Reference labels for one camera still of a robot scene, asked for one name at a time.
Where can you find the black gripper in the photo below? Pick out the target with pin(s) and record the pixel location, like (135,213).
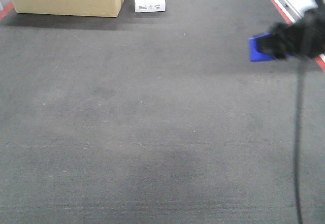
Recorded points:
(304,38)

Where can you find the blue plastic bottle-shaped part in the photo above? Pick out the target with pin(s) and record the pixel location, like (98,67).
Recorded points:
(268,47)

